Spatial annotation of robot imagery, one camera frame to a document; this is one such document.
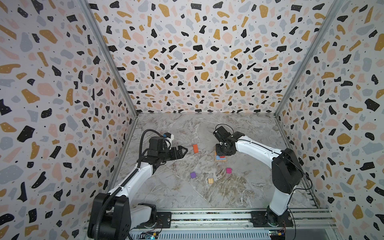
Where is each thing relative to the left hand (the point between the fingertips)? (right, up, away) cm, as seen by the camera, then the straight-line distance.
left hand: (182, 149), depth 83 cm
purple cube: (+6, -16, +7) cm, 19 cm away
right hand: (+21, -1, +7) cm, 22 cm away
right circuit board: (+47, -39, -11) cm, 62 cm away
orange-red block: (+7, -2, +20) cm, 21 cm away
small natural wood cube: (+16, -19, +3) cm, 25 cm away
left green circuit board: (-14, -39, -13) cm, 43 cm away
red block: (+24, -6, +9) cm, 26 cm away
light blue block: (+21, -7, +10) cm, 25 cm away
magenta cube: (+28, -15, +9) cm, 33 cm away
